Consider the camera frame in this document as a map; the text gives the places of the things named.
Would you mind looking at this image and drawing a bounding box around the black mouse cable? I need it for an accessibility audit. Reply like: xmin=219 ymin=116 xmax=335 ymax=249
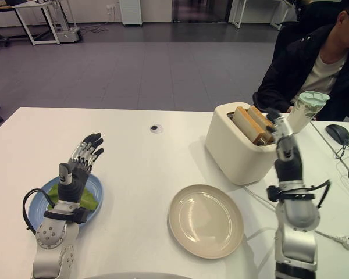
xmin=335 ymin=138 xmax=349 ymax=204

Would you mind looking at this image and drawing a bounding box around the white wheeled machine base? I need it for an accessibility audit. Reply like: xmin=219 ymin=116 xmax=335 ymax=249
xmin=50 ymin=0 xmax=83 ymax=44

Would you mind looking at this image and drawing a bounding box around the beige plate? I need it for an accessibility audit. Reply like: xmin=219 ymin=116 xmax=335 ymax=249
xmin=168 ymin=184 xmax=245 ymax=260

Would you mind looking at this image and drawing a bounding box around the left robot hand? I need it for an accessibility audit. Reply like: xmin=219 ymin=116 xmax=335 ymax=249
xmin=56 ymin=133 xmax=105 ymax=209

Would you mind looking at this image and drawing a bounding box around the white cabinet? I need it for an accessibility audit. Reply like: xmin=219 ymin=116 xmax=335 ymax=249
xmin=119 ymin=0 xmax=143 ymax=27

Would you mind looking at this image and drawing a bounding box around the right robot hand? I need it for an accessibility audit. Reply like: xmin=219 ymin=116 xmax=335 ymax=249
xmin=265 ymin=108 xmax=305 ymax=187

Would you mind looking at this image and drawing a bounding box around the bread slice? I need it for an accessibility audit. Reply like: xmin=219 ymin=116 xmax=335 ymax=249
xmin=247 ymin=105 xmax=276 ymax=143
xmin=233 ymin=106 xmax=266 ymax=145

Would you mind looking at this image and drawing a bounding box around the blue plate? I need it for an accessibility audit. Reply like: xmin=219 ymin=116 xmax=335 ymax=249
xmin=27 ymin=174 xmax=105 ymax=225

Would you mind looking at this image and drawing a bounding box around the white cup with green lid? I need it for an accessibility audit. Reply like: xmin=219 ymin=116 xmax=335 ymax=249
xmin=287 ymin=90 xmax=330 ymax=134

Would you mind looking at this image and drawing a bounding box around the person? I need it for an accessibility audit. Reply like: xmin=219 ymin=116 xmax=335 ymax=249
xmin=257 ymin=0 xmax=349 ymax=123

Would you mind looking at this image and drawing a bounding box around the cream toaster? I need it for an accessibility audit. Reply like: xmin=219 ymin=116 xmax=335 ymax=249
xmin=205 ymin=102 xmax=289 ymax=186

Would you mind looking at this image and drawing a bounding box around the green lettuce leaf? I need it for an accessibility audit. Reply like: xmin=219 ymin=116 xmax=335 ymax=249
xmin=47 ymin=183 xmax=101 ymax=212

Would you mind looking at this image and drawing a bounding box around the black computer mouse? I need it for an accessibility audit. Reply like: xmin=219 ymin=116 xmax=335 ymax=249
xmin=325 ymin=123 xmax=349 ymax=145

